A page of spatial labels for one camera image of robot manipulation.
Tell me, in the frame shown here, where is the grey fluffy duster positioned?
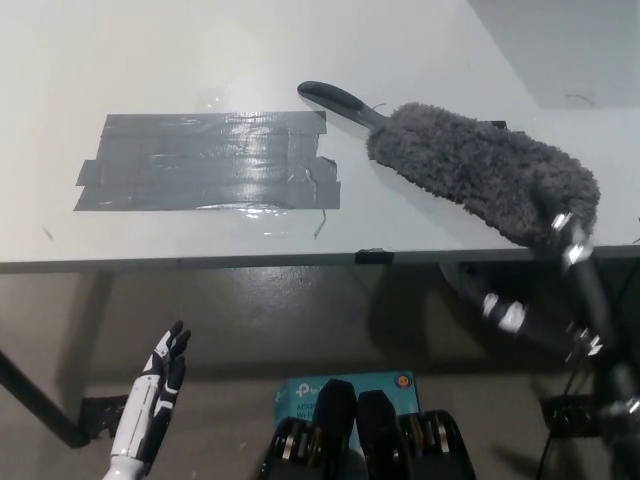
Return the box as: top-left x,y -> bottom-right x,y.
296,79 -> 601,251

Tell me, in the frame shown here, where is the grey duct tape patch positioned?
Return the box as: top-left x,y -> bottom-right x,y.
72,110 -> 342,214

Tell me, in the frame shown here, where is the teal router cardboard box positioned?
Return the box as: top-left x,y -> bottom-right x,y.
272,370 -> 421,451

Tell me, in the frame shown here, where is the small black tape piece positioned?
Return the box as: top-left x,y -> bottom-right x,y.
354,247 -> 394,265

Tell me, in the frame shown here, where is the black floor tape patch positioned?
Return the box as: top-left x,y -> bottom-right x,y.
79,394 -> 129,441
539,394 -> 616,437

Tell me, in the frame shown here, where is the black table leg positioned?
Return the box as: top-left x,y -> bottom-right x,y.
0,349 -> 89,449

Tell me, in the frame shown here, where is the black cable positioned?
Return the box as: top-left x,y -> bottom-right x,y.
539,369 -> 591,480

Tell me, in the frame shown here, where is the grey round base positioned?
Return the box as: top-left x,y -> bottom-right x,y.
439,263 -> 482,302

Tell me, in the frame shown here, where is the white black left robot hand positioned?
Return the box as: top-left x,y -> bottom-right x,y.
110,319 -> 194,464

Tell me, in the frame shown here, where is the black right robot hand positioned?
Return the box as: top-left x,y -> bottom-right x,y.
469,184 -> 621,362

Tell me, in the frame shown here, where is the black tape square patch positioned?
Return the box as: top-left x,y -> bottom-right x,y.
487,119 -> 527,135

